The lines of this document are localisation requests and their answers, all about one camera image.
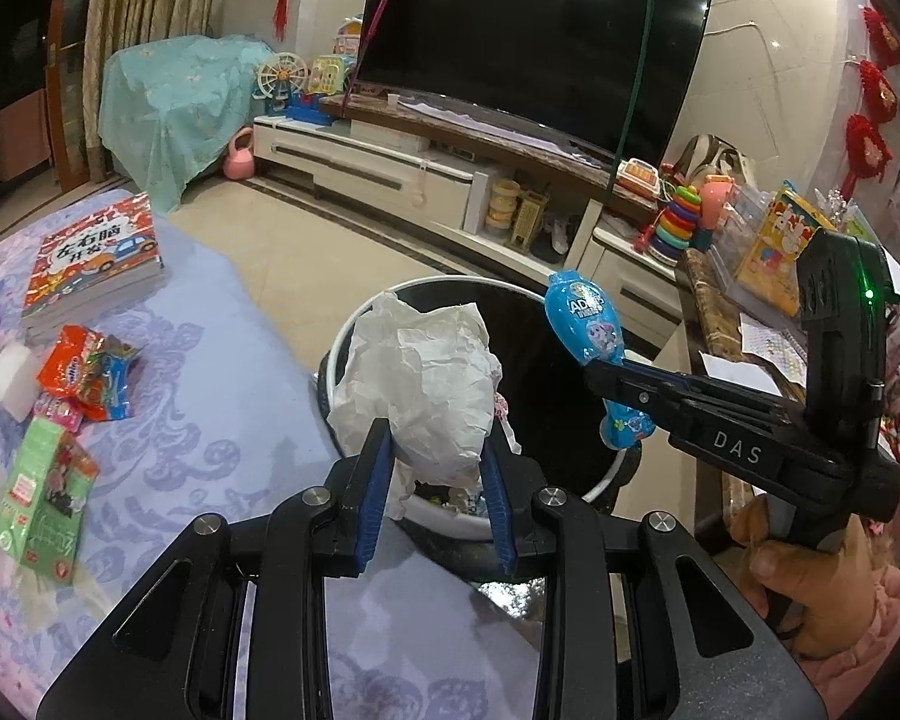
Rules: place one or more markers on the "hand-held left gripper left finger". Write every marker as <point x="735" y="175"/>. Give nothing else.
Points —
<point x="373" y="499"/>

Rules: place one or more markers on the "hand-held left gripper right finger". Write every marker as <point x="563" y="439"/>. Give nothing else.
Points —
<point x="495" y="502"/>

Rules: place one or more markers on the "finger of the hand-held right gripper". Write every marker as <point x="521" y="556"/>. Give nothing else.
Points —
<point x="630" y="386"/>

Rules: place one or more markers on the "white bin with black bag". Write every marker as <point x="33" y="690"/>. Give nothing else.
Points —
<point x="547" y="360"/>

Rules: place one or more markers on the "person's right forearm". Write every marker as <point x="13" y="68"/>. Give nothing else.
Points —
<point x="870" y="645"/>

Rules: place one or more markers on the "person's right hand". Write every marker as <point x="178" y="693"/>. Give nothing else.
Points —
<point x="847" y="592"/>

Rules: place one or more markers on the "white paper sheet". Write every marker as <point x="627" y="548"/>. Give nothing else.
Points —
<point x="742" y="371"/>

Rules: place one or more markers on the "yellow picture book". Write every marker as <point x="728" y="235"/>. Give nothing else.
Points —
<point x="776" y="247"/>

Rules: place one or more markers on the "yellow woven basket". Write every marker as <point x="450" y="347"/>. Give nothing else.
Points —
<point x="529" y="221"/>

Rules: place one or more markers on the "pink plastic cup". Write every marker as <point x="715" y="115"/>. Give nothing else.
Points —
<point x="716" y="206"/>

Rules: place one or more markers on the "orange white toy register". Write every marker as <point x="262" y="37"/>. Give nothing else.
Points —
<point x="637" y="178"/>

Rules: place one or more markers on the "stack of round containers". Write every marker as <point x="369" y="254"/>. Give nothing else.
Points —
<point x="502" y="206"/>

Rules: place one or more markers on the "striped bag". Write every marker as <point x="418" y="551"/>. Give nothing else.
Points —
<point x="709" y="157"/>

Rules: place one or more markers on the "blue colourful snack packet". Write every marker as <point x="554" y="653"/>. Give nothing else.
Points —
<point x="112" y="382"/>

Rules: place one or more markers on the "pink snack packet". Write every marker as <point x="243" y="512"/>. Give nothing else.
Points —
<point x="56" y="412"/>

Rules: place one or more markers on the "green drink carton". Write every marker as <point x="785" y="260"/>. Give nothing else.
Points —
<point x="41" y="502"/>

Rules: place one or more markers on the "red orange snack packet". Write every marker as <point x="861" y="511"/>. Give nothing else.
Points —
<point x="64" y="360"/>

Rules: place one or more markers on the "white television cabinet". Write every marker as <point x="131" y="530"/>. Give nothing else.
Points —
<point x="367" y="157"/>

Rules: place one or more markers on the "pink kettlebell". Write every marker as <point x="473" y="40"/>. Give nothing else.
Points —
<point x="238" y="161"/>

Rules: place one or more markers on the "black flat television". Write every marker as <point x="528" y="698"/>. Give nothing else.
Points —
<point x="532" y="30"/>

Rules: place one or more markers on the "colourful children's book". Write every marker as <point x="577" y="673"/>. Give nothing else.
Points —
<point x="90" y="255"/>

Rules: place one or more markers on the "white sponge block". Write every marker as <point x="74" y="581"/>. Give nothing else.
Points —
<point x="11" y="382"/>

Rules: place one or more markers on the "ferris wheel toy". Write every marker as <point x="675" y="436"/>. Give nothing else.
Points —
<point x="277" y="82"/>

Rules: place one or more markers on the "colourful toy house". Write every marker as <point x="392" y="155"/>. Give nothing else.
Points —
<point x="334" y="60"/>

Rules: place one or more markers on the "teal cloth cover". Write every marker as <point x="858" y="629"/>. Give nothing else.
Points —
<point x="172" y="105"/>

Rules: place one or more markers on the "beige patterned curtain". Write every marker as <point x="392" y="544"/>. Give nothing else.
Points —
<point x="142" y="7"/>

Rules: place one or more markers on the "red wall ornament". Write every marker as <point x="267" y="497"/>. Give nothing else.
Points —
<point x="877" y="90"/>
<point x="881" y="37"/>
<point x="866" y="150"/>

